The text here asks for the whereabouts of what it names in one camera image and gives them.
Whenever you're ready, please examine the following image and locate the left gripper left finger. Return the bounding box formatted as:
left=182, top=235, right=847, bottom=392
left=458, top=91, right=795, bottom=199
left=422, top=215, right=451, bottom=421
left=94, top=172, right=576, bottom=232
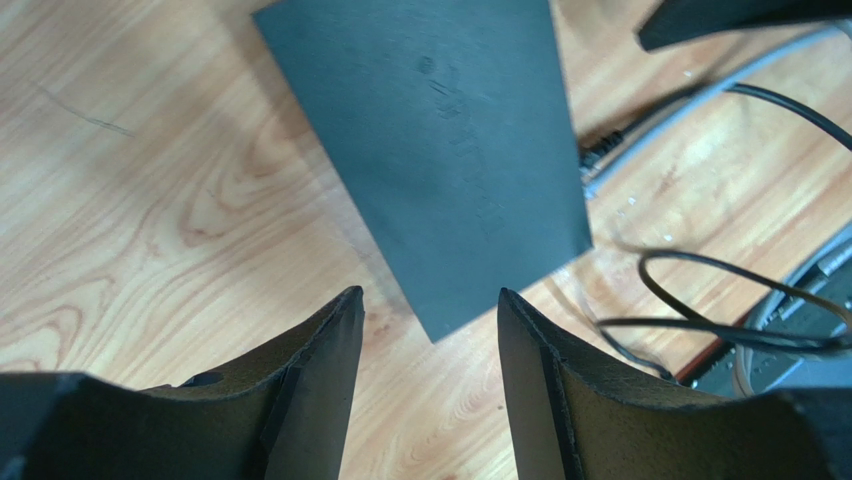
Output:
left=1, top=286, right=365, bottom=479

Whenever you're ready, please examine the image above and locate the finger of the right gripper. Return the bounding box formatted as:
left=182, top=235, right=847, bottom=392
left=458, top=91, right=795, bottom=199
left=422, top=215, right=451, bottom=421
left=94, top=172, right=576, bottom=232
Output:
left=637, top=0, right=851, bottom=51

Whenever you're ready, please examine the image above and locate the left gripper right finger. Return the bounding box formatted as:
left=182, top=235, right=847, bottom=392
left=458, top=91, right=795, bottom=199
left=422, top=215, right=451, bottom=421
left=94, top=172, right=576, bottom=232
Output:
left=497, top=289, right=851, bottom=479

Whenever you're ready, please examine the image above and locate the black network switch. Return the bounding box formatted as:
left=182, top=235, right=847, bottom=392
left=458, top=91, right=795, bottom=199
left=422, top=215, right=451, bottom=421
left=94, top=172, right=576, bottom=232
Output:
left=253, top=0, right=593, bottom=342

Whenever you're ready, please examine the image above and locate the black network cable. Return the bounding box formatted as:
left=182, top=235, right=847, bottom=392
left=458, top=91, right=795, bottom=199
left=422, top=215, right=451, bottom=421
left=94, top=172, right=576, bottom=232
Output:
left=577, top=81, right=852, bottom=384

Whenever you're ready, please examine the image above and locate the grey network cable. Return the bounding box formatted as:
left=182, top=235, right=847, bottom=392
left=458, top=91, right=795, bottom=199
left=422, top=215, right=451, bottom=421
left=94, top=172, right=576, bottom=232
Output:
left=582, top=23, right=852, bottom=401

